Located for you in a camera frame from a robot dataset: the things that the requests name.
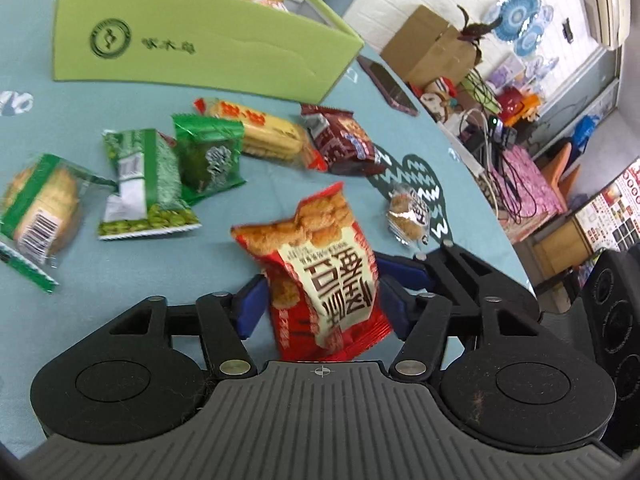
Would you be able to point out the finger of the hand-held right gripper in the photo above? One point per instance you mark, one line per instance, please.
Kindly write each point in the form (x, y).
(400, 271)

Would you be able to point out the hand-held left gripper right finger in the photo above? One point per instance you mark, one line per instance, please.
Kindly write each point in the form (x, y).
(397, 312)

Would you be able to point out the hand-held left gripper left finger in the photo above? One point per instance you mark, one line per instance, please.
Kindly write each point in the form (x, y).
(252, 305)

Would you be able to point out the red rice cracker packet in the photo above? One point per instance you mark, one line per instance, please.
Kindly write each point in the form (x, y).
(320, 270)

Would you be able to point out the green cardboard box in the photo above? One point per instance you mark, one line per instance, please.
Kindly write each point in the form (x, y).
(200, 45)

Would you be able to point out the small clear cookie packet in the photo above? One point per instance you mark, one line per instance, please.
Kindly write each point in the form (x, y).
(407, 215)

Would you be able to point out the dark brown snack packet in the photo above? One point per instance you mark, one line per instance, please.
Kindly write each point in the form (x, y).
(345, 140)

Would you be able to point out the dark green snack packet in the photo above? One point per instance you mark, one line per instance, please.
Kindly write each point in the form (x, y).
(212, 157)

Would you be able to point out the orange chair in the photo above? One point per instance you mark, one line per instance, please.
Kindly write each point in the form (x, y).
(557, 175)

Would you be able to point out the green pea snack packet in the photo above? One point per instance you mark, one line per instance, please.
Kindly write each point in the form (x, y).
(145, 180)

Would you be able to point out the orange biscuit packet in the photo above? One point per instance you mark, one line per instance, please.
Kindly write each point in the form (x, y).
(265, 132)

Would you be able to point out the santa figure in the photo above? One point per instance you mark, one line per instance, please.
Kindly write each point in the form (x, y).
(442, 97)

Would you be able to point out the dark smartphone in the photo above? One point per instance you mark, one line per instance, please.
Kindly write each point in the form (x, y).
(387, 85)

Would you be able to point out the blue plastic bag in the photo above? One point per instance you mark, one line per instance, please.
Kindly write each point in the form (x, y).
(589, 130)

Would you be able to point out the red gift bag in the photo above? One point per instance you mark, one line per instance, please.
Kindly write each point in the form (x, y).
(517, 102)

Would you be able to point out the brown cardboard box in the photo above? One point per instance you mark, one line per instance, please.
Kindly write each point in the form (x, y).
(430, 50)

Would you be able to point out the green edged cookie packet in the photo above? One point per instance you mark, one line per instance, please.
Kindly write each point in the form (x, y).
(42, 210)

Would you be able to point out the dark red plant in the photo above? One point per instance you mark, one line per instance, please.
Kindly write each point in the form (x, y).
(477, 30)

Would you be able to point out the small blue decorative plate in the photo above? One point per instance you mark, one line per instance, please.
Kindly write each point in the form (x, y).
(535, 40)

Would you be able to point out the large blue decorative plate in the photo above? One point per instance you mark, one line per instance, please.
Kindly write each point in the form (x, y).
(515, 15)

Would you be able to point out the yellow packet with red label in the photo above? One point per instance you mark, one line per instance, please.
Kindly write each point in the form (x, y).
(267, 1)

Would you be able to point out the white air conditioner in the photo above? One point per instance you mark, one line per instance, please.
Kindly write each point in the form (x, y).
(602, 0)

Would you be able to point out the wall poster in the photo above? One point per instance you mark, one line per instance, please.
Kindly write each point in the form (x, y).
(612, 210)

